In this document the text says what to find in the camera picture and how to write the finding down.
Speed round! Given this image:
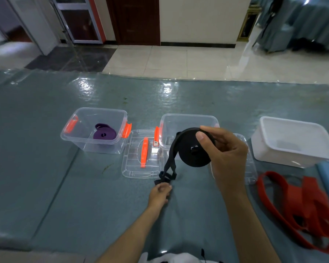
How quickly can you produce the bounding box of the person's right hand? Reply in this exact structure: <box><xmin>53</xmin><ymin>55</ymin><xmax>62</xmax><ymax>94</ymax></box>
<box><xmin>195</xmin><ymin>126</ymin><xmax>249</xmax><ymax>199</ymax></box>

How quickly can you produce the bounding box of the person's left hand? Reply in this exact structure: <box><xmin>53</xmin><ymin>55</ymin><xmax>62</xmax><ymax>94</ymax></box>
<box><xmin>147</xmin><ymin>183</ymin><xmax>173</xmax><ymax>210</ymax></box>

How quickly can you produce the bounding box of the narrow black resistance band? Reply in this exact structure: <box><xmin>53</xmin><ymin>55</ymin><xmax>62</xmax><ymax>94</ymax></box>
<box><xmin>154</xmin><ymin>127</ymin><xmax>216</xmax><ymax>186</ymax></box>

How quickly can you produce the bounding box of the clear plastic storage box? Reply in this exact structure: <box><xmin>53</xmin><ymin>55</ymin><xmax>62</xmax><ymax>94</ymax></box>
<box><xmin>153</xmin><ymin>113</ymin><xmax>220</xmax><ymax>159</ymax></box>
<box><xmin>60</xmin><ymin>107</ymin><xmax>132</xmax><ymax>155</ymax></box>

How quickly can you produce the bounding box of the white plastic box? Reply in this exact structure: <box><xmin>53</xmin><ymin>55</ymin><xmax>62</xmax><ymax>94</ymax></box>
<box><xmin>251</xmin><ymin>116</ymin><xmax>329</xmax><ymax>169</ymax></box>

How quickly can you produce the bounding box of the red resistance band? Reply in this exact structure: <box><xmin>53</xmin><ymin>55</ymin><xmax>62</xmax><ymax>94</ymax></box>
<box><xmin>257</xmin><ymin>171</ymin><xmax>329</xmax><ymax>255</ymax></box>

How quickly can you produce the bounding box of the purple resistance band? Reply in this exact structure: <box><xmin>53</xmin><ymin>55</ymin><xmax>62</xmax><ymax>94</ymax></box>
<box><xmin>93</xmin><ymin>127</ymin><xmax>117</xmax><ymax>141</ymax></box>

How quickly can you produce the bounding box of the person's right forearm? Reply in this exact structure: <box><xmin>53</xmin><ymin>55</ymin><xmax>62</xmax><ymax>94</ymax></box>
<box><xmin>223</xmin><ymin>188</ymin><xmax>281</xmax><ymax>263</ymax></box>

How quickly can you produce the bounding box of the person's left forearm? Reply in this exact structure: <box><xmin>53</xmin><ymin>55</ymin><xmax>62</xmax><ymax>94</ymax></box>
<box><xmin>96</xmin><ymin>204</ymin><xmax>161</xmax><ymax>263</ymax></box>

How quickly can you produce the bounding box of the clear lid orange handle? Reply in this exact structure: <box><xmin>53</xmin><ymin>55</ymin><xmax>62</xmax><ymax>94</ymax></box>
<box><xmin>121</xmin><ymin>129</ymin><xmax>165</xmax><ymax>179</ymax></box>
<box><xmin>209</xmin><ymin>133</ymin><xmax>258</xmax><ymax>185</ymax></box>

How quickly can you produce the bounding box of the person's white shirt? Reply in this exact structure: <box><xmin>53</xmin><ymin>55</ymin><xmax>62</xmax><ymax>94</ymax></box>
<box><xmin>138</xmin><ymin>252</ymin><xmax>220</xmax><ymax>263</ymax></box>

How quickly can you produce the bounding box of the teal felt table cover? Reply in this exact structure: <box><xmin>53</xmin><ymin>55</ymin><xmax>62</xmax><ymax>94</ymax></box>
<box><xmin>0</xmin><ymin>69</ymin><xmax>329</xmax><ymax>263</ymax></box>

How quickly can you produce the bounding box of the dark brown wooden door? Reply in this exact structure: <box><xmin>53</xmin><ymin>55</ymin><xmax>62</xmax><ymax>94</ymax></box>
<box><xmin>105</xmin><ymin>0</ymin><xmax>161</xmax><ymax>46</ymax></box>

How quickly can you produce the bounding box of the white framed glass door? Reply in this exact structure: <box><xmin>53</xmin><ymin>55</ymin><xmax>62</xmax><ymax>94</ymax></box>
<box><xmin>50</xmin><ymin>0</ymin><xmax>106</xmax><ymax>44</ymax></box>

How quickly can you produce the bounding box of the narrow white door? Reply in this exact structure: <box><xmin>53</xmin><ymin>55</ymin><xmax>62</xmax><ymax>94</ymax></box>
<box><xmin>5</xmin><ymin>0</ymin><xmax>58</xmax><ymax>56</ymax></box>

